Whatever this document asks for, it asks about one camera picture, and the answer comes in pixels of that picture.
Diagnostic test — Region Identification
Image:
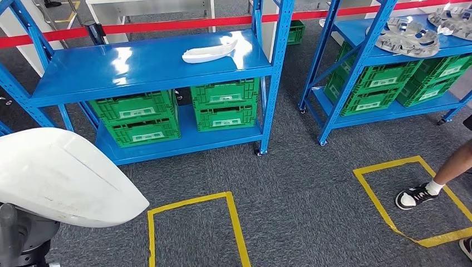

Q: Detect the silver cast metal part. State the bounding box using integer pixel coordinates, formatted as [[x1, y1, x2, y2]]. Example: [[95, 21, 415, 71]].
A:
[[427, 3, 472, 41], [366, 17, 441, 58]]

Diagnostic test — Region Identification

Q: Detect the white plastic shell part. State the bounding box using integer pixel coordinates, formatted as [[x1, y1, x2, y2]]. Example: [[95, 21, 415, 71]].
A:
[[0, 127, 150, 229], [181, 38, 239, 64]]

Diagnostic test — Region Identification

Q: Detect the white cabinet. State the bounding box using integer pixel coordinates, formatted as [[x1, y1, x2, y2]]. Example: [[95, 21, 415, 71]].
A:
[[262, 20, 280, 63], [0, 0, 65, 76]]

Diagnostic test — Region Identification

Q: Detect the yellow floor tape outline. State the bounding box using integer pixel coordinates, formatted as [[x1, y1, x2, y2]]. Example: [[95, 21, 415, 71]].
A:
[[352, 155, 472, 248], [147, 191, 252, 267]]

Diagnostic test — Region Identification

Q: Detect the black stanchion post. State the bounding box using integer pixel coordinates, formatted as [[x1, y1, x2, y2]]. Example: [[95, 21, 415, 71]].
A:
[[83, 20, 107, 46]]

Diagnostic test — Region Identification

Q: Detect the red barrier belt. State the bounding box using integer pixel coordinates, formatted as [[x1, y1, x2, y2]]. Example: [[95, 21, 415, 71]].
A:
[[0, 0, 453, 50]]

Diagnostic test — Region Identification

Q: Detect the person's leg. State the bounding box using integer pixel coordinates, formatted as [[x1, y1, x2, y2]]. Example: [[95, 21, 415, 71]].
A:
[[425, 138, 472, 196]]

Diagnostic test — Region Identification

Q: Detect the white table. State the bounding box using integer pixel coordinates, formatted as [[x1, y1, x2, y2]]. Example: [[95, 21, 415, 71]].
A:
[[85, 0, 217, 44]]

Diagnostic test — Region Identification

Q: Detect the green plastic crate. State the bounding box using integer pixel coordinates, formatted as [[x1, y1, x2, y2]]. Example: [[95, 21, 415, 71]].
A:
[[190, 77, 260, 110], [396, 73, 467, 108], [89, 90, 180, 126], [195, 103, 258, 132], [324, 72, 405, 117], [412, 54, 472, 83], [337, 42, 423, 89], [287, 20, 306, 46], [107, 117, 181, 149]]

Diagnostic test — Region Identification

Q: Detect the blue metal shelf rack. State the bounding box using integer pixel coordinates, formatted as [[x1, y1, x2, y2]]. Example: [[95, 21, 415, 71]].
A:
[[298, 0, 472, 147], [0, 0, 296, 166]]

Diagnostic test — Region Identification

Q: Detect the person's shoe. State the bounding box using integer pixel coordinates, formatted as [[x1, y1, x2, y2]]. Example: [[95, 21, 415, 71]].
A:
[[395, 183, 440, 211], [459, 238, 472, 263]]

